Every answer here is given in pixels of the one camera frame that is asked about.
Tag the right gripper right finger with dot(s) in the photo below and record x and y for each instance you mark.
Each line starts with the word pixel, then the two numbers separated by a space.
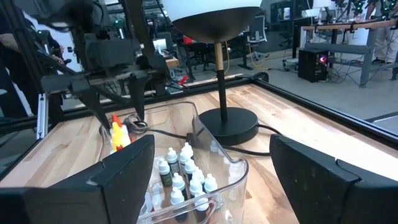
pixel 326 196

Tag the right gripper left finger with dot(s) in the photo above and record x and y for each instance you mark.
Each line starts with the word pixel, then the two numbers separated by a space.
pixel 93 202

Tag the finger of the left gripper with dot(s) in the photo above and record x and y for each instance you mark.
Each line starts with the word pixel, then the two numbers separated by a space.
pixel 139 96
pixel 91 102

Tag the small green food coloring bottle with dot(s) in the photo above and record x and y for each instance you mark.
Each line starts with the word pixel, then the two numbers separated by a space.
pixel 163 166

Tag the small red food coloring bottle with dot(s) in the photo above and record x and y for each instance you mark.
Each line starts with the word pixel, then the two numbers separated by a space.
pixel 202 200

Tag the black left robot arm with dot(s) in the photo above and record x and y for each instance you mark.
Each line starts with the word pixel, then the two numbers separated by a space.
pixel 77 12

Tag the person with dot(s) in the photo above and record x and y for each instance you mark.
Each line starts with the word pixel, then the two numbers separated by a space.
pixel 385 40
pixel 51 43
pixel 7 42

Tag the white globe table lamp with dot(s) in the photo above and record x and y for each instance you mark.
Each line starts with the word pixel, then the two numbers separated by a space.
pixel 230 124

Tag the clear plastic bin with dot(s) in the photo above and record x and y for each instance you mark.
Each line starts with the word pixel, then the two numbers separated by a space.
pixel 231 177

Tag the black computer tower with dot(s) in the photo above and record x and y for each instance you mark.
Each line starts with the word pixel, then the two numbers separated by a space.
pixel 308 67

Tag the grey office chair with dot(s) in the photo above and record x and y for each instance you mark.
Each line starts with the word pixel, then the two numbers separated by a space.
pixel 257 29

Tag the wooden top workbench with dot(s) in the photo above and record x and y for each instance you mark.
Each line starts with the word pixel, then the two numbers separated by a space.
pixel 368 46

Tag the silver aluminium bracket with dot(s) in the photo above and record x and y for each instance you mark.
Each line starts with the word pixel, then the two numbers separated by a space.
pixel 42 115

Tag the black frame clamp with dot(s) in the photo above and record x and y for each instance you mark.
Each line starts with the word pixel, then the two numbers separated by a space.
pixel 262 76

